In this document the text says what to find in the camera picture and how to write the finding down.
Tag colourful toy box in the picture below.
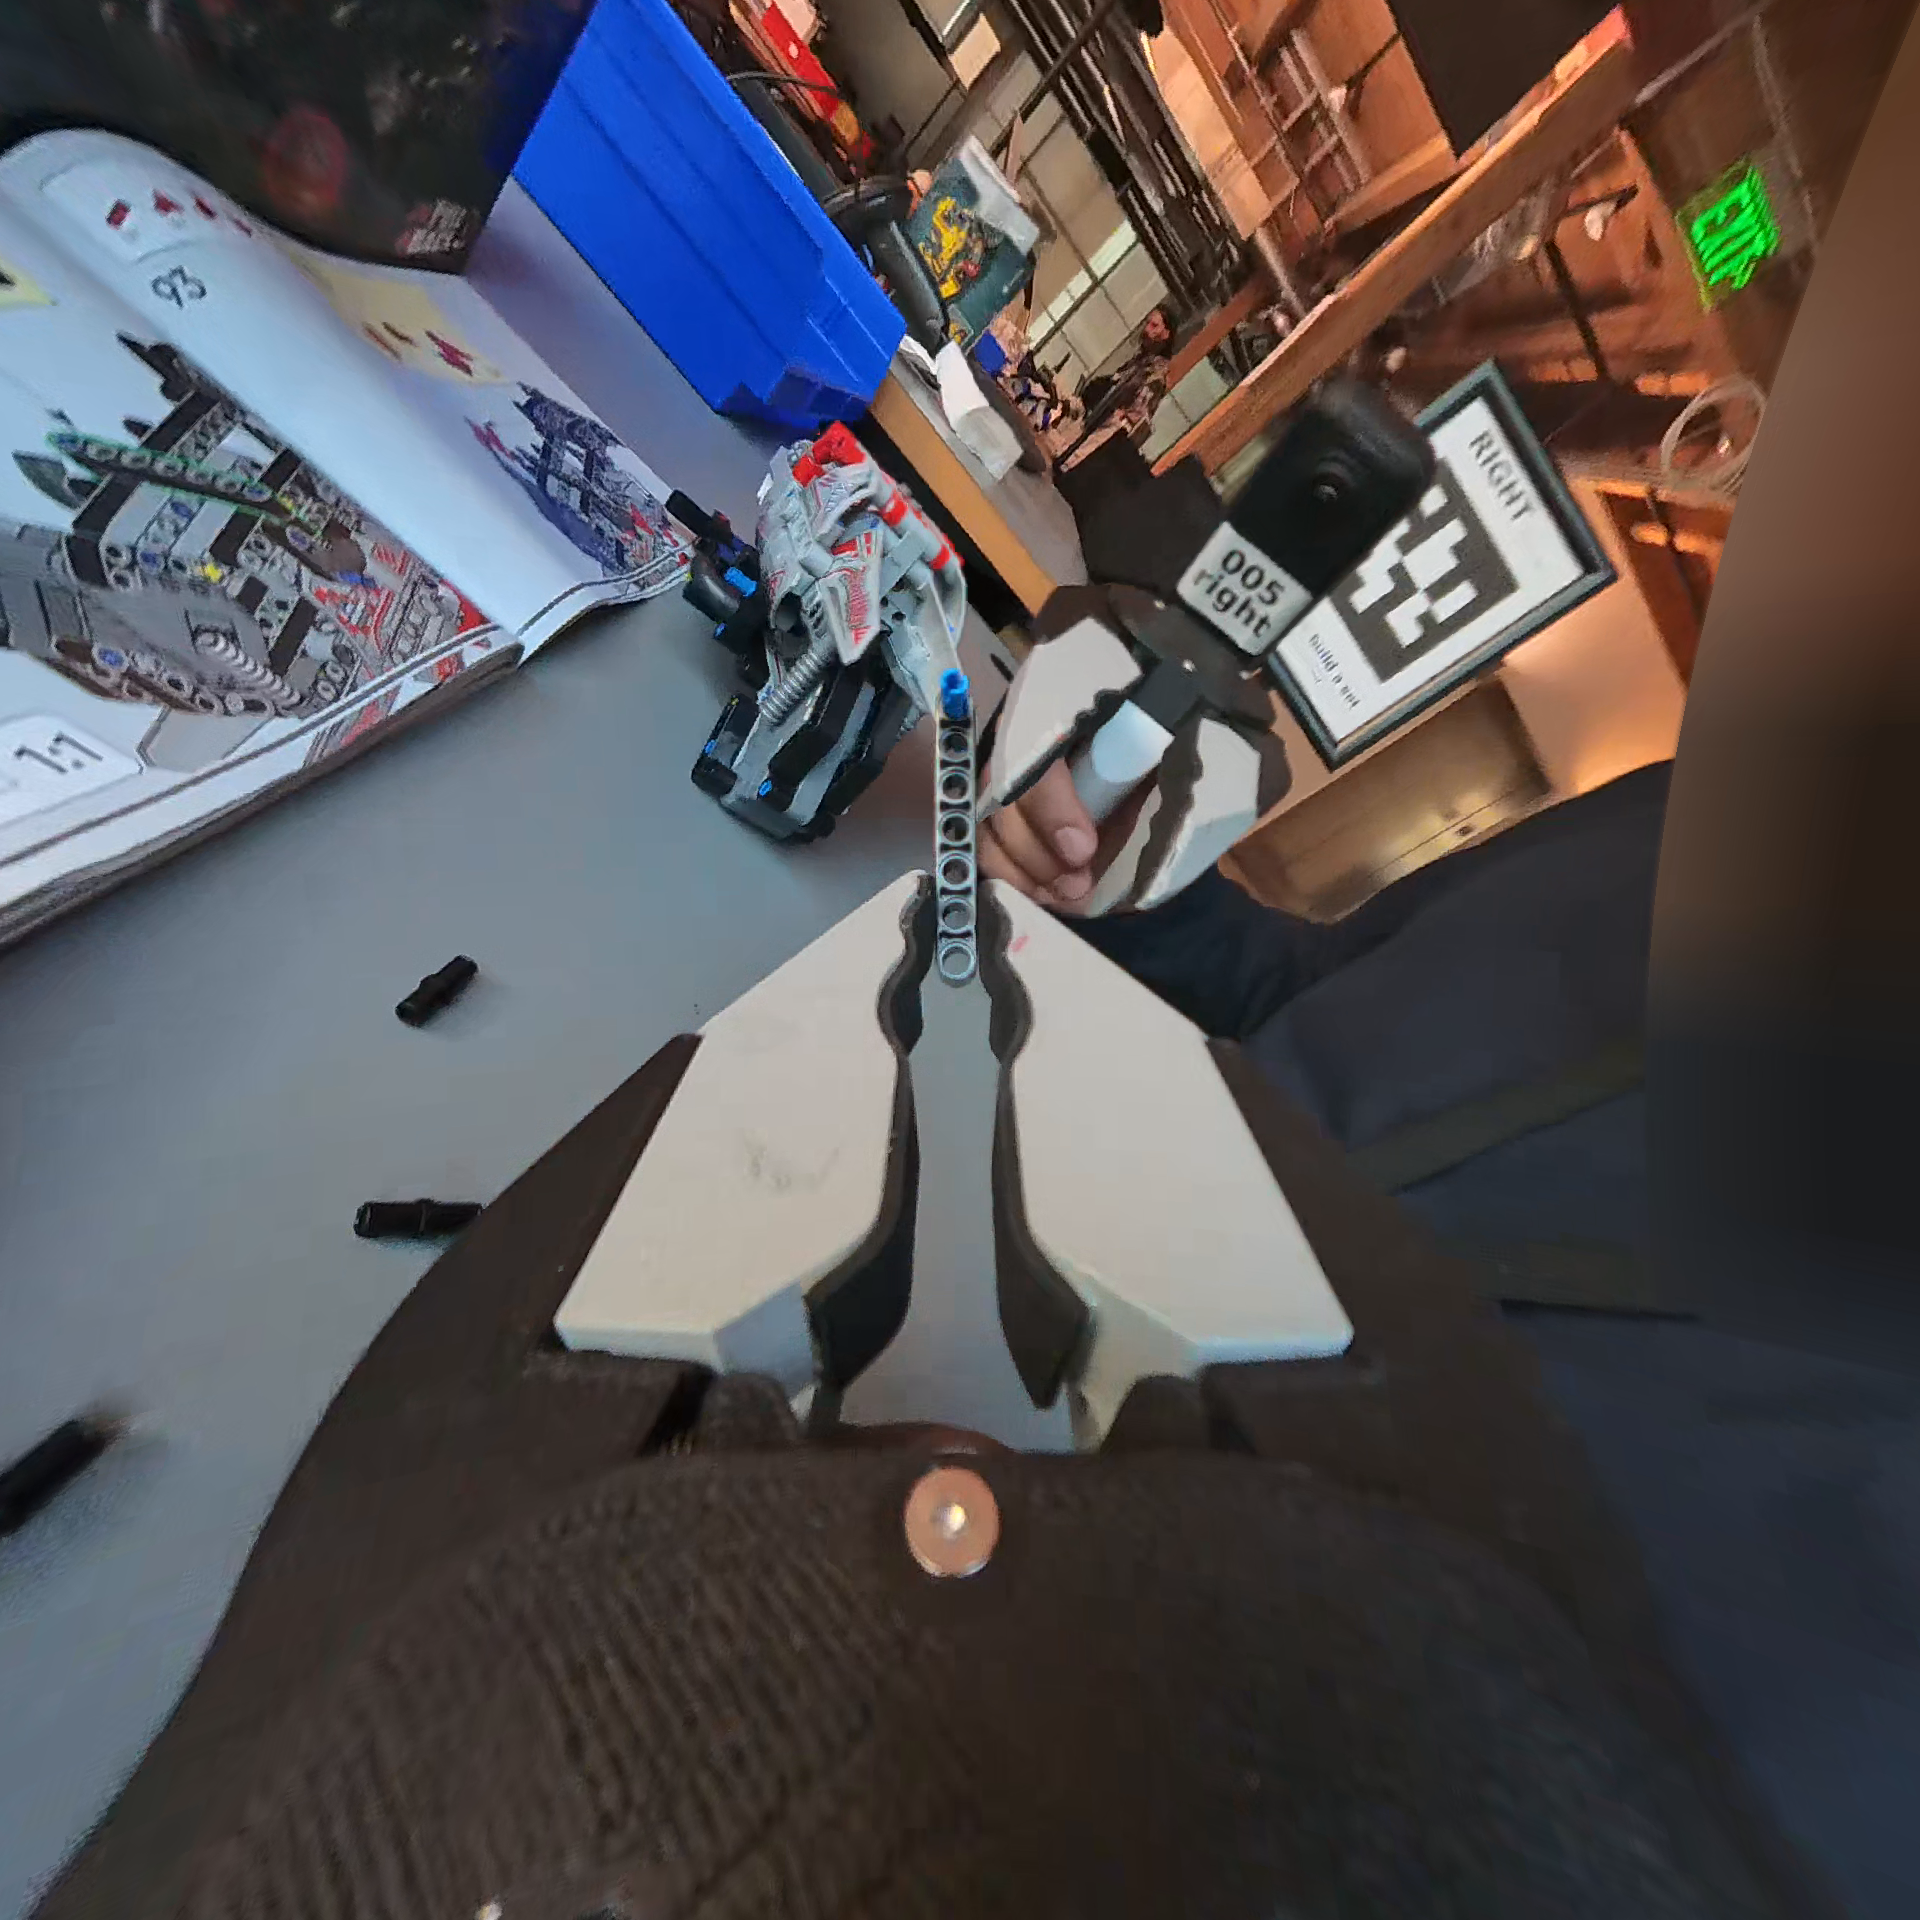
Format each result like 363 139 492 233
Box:
901 156 1041 320

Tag lego instruction booklet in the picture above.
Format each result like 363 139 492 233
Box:
0 126 703 950

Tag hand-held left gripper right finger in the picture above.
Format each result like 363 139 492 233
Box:
987 899 1356 1451

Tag person's right forearm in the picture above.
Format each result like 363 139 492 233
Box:
1073 759 1674 1081

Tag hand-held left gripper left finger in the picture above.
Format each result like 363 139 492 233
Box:
554 871 930 1428

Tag person's navy clothing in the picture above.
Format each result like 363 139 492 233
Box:
1245 1034 1920 1920

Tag green exit sign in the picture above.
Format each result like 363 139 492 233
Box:
1674 156 1783 314

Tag wooden table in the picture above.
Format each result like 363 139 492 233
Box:
864 352 1093 617

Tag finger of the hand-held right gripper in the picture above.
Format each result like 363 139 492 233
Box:
987 613 1150 822
1098 720 1297 920

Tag grey and red lego vehicle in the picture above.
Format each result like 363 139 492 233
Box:
683 424 979 846

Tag person's right hand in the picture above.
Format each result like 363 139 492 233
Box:
979 755 1121 912

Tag white paper bag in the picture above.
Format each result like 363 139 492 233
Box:
930 340 1026 484

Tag blue plastic bin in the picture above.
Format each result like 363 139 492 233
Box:
510 0 912 426

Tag black lego set box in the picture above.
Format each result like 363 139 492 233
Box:
0 0 607 276

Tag grey lego beam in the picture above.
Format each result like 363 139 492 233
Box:
926 671 988 992

